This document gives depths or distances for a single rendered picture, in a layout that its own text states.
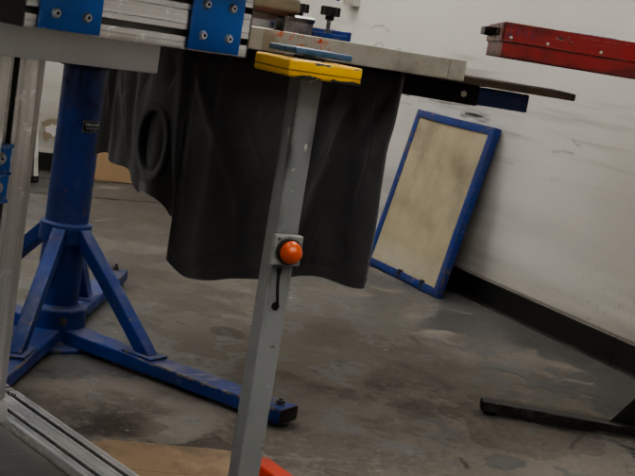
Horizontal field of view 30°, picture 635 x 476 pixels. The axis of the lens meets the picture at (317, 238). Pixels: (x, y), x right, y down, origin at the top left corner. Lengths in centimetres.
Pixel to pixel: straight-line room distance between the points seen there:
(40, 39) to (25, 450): 80
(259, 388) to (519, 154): 309
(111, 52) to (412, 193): 372
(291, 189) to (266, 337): 25
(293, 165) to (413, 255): 336
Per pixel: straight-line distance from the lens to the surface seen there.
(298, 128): 187
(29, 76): 179
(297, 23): 271
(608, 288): 444
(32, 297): 330
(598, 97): 458
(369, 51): 213
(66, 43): 168
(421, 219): 523
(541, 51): 315
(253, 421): 197
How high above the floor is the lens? 99
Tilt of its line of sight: 10 degrees down
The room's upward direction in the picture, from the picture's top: 9 degrees clockwise
